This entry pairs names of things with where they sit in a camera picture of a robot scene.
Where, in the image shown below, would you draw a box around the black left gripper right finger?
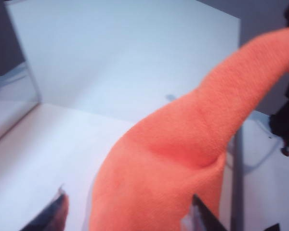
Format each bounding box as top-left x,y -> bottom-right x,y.
192,193 -> 232,231

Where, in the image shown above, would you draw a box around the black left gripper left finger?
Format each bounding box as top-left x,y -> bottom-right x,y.
19,184 -> 70,231

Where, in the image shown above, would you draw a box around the orange microfibre cloth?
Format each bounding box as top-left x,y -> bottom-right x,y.
88,26 -> 289,231

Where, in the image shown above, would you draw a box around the black glossy standing panel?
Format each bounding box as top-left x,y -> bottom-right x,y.
4,0 -> 241,126

